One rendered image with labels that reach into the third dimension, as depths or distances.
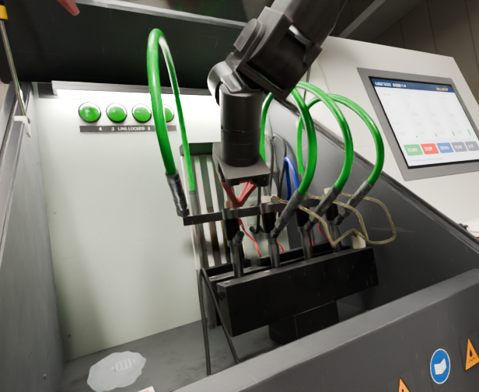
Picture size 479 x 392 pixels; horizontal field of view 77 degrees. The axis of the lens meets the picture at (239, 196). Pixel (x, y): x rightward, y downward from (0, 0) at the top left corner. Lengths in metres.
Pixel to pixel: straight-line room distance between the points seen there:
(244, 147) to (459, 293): 0.34
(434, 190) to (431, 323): 0.54
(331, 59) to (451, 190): 0.49
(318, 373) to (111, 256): 0.57
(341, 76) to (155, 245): 0.66
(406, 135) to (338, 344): 0.71
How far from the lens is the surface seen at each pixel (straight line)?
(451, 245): 0.63
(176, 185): 0.42
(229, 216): 0.53
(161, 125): 0.37
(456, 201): 1.00
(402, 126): 0.96
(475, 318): 0.53
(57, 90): 0.82
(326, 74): 0.87
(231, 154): 0.42
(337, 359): 0.35
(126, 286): 0.79
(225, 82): 0.41
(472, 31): 2.42
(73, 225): 0.78
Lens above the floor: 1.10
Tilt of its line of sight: 3 degrees up
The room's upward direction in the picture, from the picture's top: 8 degrees counter-clockwise
